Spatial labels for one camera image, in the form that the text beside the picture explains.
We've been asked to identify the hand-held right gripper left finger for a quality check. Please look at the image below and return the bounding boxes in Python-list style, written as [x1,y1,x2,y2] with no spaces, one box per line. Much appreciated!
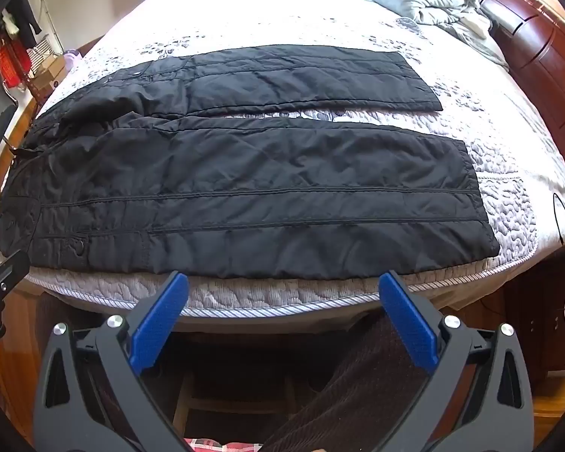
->
[33,270,190,452]

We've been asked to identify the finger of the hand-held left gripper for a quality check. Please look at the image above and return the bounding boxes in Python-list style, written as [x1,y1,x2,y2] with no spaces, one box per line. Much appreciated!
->
[0,244,32,312]

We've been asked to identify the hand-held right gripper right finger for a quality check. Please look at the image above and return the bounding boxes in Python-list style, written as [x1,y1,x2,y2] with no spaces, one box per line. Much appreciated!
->
[378,270,536,452]

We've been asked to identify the black pants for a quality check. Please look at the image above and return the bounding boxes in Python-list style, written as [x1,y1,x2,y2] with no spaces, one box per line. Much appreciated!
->
[0,44,500,279]

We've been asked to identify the white quilted mattress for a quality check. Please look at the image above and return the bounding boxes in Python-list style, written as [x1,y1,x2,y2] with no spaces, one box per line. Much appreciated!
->
[23,249,540,323]

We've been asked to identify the red plaid cloth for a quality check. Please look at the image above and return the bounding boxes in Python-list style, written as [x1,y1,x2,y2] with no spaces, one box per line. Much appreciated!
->
[183,437,265,452]

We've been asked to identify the wooden nightstand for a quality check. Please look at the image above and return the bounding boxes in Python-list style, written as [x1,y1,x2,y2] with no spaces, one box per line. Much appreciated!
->
[522,245,565,380]

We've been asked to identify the grey patterned quilted bedspread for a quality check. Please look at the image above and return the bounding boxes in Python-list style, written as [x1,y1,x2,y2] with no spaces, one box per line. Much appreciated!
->
[0,0,565,293]

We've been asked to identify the large cardboard box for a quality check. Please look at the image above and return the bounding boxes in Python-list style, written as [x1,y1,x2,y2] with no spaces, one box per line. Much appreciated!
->
[30,68,67,97]

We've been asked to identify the red garment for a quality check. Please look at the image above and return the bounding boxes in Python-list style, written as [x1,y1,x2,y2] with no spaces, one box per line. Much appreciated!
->
[0,37,32,89]

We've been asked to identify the striped cloth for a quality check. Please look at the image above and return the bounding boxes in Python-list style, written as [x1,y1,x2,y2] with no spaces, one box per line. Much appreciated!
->
[28,42,53,65]

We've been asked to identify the dark hanging garment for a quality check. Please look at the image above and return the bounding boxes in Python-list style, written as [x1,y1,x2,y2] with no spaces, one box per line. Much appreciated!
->
[5,0,44,49]

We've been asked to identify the white cloth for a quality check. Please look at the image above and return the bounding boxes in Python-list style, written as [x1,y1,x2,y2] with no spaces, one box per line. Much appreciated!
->
[465,13,494,39]

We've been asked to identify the wooden headboard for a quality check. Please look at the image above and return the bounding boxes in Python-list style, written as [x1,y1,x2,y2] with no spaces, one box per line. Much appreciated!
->
[466,0,565,184]

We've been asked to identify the person's brown corduroy leg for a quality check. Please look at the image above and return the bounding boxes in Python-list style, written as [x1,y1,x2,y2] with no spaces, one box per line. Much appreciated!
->
[263,313,435,452]

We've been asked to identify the black cable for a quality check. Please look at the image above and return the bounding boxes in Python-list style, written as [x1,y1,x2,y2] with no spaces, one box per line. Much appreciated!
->
[552,193,565,246]

